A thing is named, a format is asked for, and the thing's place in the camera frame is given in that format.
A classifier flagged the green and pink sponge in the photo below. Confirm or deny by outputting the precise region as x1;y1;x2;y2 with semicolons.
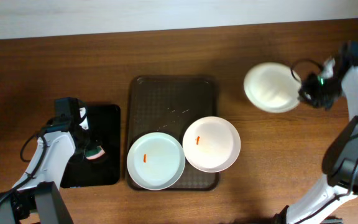
85;146;105;160

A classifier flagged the pinkish white plate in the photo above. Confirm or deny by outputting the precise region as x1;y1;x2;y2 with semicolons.
182;116;241;173

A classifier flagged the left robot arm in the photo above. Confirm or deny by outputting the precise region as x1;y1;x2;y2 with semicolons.
0;98;105;223

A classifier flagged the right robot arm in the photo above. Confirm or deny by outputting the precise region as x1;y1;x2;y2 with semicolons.
272;41;358;223

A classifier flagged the black rectangular sponge tray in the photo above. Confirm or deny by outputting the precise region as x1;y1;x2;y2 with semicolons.
60;105;121;188

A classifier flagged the brown plastic serving tray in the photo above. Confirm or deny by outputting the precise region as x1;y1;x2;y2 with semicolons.
126;75;220;191

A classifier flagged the pale green plate bottom left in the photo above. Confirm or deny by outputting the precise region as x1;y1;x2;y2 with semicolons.
127;132;186;190

